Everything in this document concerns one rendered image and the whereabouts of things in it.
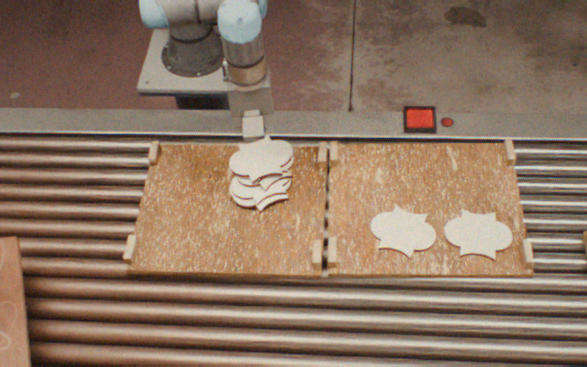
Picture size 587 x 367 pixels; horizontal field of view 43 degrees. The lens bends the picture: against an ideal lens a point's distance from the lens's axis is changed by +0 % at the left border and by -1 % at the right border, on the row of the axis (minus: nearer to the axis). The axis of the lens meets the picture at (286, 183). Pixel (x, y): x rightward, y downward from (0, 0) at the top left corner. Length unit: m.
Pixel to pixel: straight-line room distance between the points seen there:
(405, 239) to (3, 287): 0.80
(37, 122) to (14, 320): 0.65
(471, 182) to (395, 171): 0.17
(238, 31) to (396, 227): 0.54
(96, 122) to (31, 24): 2.00
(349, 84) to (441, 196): 1.63
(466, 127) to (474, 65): 1.54
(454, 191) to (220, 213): 0.51
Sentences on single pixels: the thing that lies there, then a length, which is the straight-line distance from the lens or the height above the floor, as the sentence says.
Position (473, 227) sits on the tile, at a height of 0.95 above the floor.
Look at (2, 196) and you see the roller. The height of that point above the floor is 0.91.
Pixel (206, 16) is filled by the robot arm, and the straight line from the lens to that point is 1.43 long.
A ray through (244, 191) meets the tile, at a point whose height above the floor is 0.97.
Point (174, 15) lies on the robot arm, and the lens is 1.43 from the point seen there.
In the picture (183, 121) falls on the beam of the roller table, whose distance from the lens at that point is 1.84.
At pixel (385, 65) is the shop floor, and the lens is 3.29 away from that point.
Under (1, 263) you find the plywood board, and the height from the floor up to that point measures 1.04.
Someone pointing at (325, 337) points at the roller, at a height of 0.92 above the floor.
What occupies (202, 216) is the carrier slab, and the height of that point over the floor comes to 0.94.
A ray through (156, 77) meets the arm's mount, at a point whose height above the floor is 0.89.
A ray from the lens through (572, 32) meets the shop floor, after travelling 3.58.
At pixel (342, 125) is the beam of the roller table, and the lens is 1.79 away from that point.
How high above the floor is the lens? 2.22
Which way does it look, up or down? 51 degrees down
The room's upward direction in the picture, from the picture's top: 6 degrees counter-clockwise
